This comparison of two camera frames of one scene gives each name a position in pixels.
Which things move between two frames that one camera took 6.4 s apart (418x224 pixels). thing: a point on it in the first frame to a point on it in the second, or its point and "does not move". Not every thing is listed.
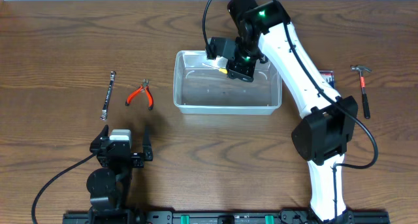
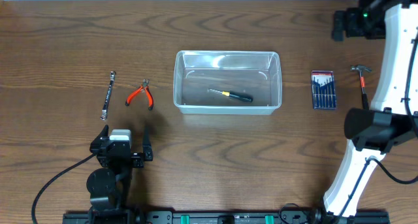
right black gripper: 246,74 to 351,30
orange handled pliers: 144,86 does not move
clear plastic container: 200,89 does not move
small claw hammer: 361,68 does not move
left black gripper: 122,155 does not move
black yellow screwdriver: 223,70 to 234,95
